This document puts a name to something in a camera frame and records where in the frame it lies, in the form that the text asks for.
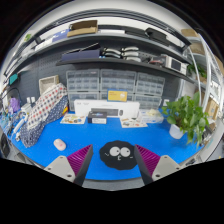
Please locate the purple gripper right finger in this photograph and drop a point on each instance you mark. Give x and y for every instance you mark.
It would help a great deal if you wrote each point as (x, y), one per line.
(152, 166)

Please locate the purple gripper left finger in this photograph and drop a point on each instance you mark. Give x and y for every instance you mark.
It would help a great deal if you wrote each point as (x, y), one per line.
(73, 167)

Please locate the pink computer mouse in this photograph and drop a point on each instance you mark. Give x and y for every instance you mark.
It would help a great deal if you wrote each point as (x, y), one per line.
(59, 144)

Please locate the blue desk mat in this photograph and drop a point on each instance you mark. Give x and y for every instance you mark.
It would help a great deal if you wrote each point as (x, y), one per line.
(154, 137)

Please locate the black round face mousepad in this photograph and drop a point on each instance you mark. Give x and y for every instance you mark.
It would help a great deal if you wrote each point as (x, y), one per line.
(118, 155)

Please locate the left sticker card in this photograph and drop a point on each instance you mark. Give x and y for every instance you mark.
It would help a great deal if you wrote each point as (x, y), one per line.
(73, 119)

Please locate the sticker card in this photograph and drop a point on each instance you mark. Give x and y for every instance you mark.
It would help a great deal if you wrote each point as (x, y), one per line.
(73, 119)
(131, 123)

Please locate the clear plastic packet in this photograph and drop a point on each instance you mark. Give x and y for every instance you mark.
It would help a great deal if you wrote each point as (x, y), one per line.
(150, 116)

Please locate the right sticker card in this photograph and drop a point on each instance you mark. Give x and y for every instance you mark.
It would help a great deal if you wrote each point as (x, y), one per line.
(131, 123)

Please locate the small black white box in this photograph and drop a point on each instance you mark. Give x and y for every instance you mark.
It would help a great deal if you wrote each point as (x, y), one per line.
(97, 117)

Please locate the green potted plant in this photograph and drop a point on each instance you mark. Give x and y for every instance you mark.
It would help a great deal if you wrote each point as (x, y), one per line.
(186, 116)

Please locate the patterned fabric bag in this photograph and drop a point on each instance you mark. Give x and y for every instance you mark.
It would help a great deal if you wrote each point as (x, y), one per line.
(49, 107)

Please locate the long white keyboard box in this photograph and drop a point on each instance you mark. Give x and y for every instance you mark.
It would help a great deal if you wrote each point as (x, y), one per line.
(127, 109)

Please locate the right grey drawer organizer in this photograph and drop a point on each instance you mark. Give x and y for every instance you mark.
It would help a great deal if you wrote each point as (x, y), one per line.
(149, 90)

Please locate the grey drawer organizer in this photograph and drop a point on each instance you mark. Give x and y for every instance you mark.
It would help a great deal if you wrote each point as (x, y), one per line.
(83, 84)
(149, 90)
(117, 79)

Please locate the yellow card box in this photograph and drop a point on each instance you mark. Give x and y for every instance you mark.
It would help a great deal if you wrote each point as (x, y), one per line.
(117, 96)

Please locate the left grey drawer organizer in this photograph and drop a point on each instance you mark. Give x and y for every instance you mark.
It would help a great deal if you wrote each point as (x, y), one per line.
(83, 84)

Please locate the purple plush toy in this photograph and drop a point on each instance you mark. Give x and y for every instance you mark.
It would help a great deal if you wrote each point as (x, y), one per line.
(14, 105)

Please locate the white wicker basket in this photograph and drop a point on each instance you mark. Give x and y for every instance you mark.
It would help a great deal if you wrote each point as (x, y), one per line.
(47, 82)

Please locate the middle grey drawer organizer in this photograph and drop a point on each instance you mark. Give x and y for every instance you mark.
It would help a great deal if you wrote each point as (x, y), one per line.
(117, 79)

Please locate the white appliance on shelf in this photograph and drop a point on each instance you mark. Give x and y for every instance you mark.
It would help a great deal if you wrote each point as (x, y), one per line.
(174, 64)

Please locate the cardboard box on shelf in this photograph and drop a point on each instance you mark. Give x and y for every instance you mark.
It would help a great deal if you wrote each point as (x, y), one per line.
(83, 27)

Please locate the lower grey wall shelf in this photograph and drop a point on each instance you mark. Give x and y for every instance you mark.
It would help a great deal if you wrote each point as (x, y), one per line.
(120, 64)

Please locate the grey wall shelf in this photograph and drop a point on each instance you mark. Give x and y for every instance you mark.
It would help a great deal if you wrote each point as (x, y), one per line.
(104, 39)
(120, 64)

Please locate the upper grey wall shelf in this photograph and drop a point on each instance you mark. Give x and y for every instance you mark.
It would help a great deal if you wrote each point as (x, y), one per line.
(104, 39)

